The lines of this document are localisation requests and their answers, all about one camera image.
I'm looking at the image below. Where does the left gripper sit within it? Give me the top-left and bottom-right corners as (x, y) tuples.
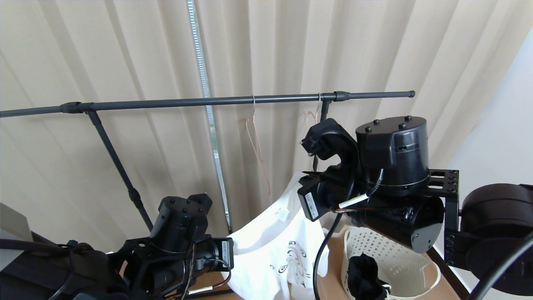
(185, 237), (235, 278)

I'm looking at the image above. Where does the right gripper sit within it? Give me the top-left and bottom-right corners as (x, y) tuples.
(298, 167), (444, 253)

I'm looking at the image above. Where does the white printed t-shirt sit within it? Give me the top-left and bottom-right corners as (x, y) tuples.
(227, 171), (329, 300)

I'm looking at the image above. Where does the black garment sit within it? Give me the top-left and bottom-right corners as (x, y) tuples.
(348, 253), (392, 300)

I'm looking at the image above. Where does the pink clothes hanger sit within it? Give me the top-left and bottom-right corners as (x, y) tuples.
(301, 93), (324, 160)
(244, 95), (271, 196)

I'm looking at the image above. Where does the white laundry basket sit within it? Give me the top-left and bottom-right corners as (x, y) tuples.
(341, 227), (441, 300)

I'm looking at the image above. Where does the black clothes rack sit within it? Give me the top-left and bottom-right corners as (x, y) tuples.
(0, 90), (416, 232)

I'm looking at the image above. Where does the beige curtain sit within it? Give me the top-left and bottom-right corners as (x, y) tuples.
(0, 0), (533, 250)

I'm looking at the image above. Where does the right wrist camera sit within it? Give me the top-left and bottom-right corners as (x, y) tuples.
(301, 118), (361, 171)

